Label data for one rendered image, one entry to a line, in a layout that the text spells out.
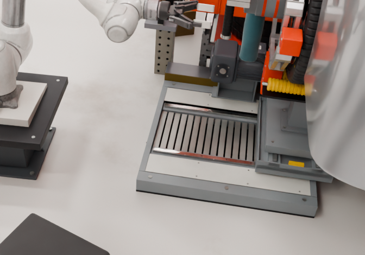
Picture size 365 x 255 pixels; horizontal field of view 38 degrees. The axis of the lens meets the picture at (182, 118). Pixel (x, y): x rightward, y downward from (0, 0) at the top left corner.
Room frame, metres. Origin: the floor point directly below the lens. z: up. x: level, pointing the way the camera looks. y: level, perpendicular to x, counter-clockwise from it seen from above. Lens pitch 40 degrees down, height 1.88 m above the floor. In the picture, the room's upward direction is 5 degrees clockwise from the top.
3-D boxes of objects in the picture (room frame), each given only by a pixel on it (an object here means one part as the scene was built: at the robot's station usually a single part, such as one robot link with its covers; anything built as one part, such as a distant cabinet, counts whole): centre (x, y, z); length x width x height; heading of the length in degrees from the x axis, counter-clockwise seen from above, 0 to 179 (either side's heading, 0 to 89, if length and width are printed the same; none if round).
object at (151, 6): (1.93, 0.16, 0.83); 0.09 x 0.06 x 0.09; 175
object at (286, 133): (2.05, -0.56, 0.32); 0.40 x 0.30 x 0.28; 176
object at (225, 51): (2.37, -0.33, 0.26); 0.42 x 0.18 x 0.35; 86
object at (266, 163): (2.05, -0.56, 0.13); 0.50 x 0.36 x 0.10; 176
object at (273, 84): (1.93, -0.48, 0.51); 0.29 x 0.06 x 0.06; 86
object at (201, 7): (1.98, -0.05, 0.83); 0.07 x 0.01 x 0.03; 85
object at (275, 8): (2.06, -0.32, 0.85); 0.21 x 0.14 x 0.14; 86
